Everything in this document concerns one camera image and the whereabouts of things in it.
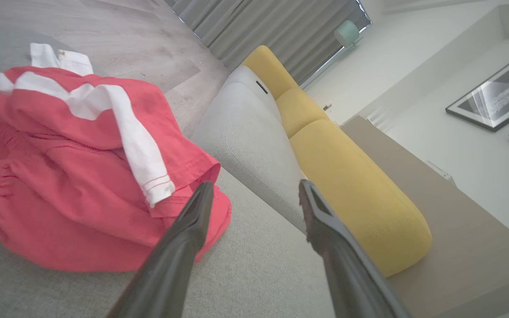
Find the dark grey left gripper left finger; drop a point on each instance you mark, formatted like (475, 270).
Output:
(170, 260)

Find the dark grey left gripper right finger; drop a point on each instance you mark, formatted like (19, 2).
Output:
(347, 269)

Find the red shorts with white trim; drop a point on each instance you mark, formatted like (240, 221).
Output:
(82, 238)

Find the red jersey with white sleeves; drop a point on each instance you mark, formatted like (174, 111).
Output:
(38, 108)

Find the large grey fabric sofa ottoman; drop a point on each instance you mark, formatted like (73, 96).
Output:
(245, 274)

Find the large yellow sofa back cushion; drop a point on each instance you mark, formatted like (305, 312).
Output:
(360, 194)

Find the brown panel behind sofa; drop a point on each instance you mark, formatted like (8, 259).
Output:
(466, 247)

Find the white ribbed device on panel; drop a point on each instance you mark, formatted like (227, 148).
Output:
(441, 172)

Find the grey fabric sofa seat cushion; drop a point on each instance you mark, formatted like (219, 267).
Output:
(248, 141)

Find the medium yellow sofa back cushion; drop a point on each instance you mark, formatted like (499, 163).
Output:
(301, 108)

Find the small black tag on cushion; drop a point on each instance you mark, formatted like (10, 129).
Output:
(261, 87)

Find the small yellow sofa back cushion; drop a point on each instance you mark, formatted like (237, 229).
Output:
(270, 68)

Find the large black framed picture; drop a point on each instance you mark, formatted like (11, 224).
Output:
(497, 92)

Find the mint green lamp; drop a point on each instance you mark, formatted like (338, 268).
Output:
(347, 33)

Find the grey pleated curtain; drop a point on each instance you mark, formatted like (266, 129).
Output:
(276, 31)

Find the small white wall socket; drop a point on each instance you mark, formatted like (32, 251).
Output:
(327, 106)

